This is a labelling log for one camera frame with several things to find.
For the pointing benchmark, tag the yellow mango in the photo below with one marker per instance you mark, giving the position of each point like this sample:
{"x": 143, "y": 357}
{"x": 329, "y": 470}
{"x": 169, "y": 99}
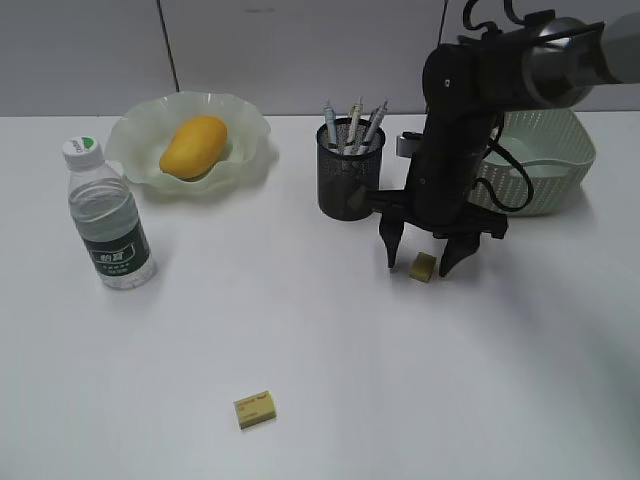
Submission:
{"x": 195, "y": 148}

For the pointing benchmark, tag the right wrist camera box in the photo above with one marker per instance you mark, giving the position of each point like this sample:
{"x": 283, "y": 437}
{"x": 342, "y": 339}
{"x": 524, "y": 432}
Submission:
{"x": 407, "y": 144}

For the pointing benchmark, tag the blue grip clear pen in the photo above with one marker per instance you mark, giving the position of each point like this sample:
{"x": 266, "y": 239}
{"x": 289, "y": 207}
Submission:
{"x": 329, "y": 115}

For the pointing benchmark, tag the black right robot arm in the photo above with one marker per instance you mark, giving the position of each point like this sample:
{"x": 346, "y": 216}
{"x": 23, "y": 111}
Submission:
{"x": 547, "y": 62}

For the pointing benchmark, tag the yellow eraser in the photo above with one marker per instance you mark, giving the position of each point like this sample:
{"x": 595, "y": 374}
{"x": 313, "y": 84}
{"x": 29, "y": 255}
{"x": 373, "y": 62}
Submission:
{"x": 423, "y": 267}
{"x": 254, "y": 410}
{"x": 356, "y": 200}

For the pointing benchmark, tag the beige grip white pen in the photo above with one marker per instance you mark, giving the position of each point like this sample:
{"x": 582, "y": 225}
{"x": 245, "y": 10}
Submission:
{"x": 354, "y": 118}

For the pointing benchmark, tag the frosted green glass plate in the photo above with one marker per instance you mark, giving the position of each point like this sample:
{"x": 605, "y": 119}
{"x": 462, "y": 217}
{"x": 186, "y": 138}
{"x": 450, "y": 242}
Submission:
{"x": 140, "y": 137}

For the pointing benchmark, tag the clear bottle green label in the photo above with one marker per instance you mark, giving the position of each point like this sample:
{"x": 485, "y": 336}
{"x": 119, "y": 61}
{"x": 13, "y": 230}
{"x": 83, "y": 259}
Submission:
{"x": 106, "y": 217}

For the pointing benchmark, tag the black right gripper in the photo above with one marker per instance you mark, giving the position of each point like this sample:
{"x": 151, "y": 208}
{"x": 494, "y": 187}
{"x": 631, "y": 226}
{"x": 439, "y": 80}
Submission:
{"x": 443, "y": 212}

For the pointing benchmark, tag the yellow eraser front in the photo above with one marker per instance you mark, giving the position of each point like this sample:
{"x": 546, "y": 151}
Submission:
{"x": 254, "y": 410}

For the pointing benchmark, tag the black mesh pen holder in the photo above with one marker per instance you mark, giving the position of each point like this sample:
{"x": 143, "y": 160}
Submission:
{"x": 339, "y": 175}

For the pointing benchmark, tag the grey grip black-clip pen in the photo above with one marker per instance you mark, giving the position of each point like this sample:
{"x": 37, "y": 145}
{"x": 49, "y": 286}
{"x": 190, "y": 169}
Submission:
{"x": 375, "y": 120}

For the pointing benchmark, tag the pale green woven basket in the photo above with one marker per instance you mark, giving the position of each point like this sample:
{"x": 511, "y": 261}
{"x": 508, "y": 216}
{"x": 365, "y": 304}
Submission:
{"x": 554, "y": 149}

